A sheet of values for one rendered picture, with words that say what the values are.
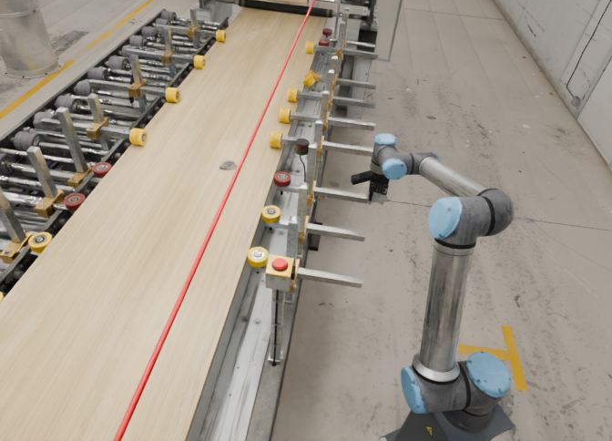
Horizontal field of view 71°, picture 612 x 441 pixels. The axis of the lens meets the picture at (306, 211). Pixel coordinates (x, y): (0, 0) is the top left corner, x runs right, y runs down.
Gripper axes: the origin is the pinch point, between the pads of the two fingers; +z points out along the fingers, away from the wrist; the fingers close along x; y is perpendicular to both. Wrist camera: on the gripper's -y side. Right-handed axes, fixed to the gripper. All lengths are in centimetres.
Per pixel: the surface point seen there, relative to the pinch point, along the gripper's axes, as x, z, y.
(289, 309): -58, 12, -27
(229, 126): 37, -9, -78
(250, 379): -86, 20, -37
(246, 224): -35, -8, -50
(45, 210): -42, -7, -135
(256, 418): -102, 12, -30
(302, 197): -31.0, -23.9, -27.9
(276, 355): -82, 7, -28
